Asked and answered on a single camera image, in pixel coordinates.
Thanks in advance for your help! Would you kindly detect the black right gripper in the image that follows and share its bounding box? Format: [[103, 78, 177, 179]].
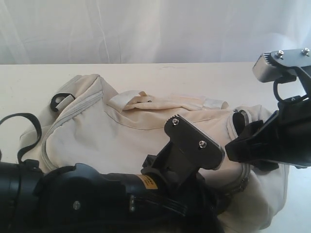
[[225, 83, 311, 174]]

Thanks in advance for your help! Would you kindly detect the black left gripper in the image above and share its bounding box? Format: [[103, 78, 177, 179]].
[[126, 174, 228, 233]]

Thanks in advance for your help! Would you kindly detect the beige fabric duffel bag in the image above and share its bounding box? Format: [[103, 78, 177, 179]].
[[24, 74, 289, 233]]

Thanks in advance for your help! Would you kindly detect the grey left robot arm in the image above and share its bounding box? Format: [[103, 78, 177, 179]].
[[0, 115, 225, 233]]

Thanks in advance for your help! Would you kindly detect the white backdrop curtain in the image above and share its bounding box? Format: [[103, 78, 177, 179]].
[[0, 0, 311, 65]]

